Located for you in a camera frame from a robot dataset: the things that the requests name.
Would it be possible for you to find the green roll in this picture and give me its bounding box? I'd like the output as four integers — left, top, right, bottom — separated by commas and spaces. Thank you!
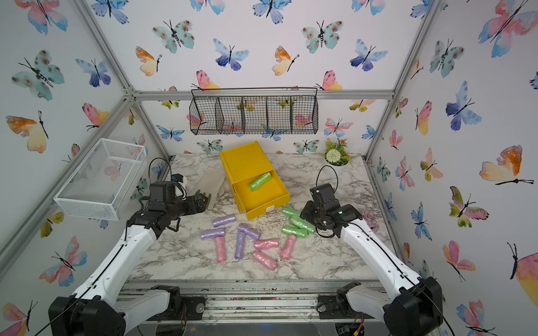
282, 206, 301, 218
248, 172, 272, 192
289, 216, 316, 234
281, 225, 309, 238

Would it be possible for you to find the green roll top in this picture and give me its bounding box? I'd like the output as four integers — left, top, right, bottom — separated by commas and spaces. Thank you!
282, 206, 301, 218

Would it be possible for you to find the yellow three-drawer box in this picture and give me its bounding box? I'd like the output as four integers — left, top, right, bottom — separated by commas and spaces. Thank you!
220, 141, 291, 220

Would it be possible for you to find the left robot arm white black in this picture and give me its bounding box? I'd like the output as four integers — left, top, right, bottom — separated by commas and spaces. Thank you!
47, 193, 210, 335

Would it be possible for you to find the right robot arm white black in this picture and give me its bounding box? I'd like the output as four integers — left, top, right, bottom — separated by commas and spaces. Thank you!
300, 183, 444, 335

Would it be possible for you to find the purple roll upper left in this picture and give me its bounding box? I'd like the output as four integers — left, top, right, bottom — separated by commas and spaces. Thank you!
212, 214, 236, 228

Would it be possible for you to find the beige green work glove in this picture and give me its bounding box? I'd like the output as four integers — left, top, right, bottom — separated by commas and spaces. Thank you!
200, 168, 226, 209

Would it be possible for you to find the pink roll left upright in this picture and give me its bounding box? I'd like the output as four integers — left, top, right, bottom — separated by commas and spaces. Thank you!
214, 236, 227, 263

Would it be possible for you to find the pink roll upright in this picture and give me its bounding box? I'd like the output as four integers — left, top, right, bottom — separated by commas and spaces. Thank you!
280, 235, 297, 260
214, 236, 227, 263

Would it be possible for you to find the pink roll right upright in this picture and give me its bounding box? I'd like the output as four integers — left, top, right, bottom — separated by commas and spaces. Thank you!
280, 235, 297, 260

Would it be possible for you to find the white pot with green plant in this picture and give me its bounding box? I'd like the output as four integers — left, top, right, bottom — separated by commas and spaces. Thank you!
324, 138, 350, 167

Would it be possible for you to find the purple roll upright centre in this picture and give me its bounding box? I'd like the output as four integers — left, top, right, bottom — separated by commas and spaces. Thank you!
235, 232, 246, 260

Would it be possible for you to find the pink roll centre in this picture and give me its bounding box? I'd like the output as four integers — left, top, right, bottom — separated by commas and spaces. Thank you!
254, 238, 280, 251

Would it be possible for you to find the purple roll angled centre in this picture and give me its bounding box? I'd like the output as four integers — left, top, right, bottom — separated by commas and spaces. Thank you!
238, 223, 262, 241

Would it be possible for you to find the pink roll bottom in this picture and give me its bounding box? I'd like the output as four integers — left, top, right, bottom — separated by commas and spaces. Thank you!
253, 251, 277, 271

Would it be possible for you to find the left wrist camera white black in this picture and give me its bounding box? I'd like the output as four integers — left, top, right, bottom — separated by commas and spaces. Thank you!
171, 174, 186, 183

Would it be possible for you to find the white mesh wall basket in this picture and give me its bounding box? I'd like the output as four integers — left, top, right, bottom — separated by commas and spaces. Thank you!
53, 138, 147, 221

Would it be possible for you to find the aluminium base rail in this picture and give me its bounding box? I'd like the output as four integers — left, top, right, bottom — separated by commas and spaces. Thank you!
81, 279, 440, 336

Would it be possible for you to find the black wire wall basket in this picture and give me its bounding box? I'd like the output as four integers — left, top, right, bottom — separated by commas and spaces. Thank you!
187, 86, 319, 138

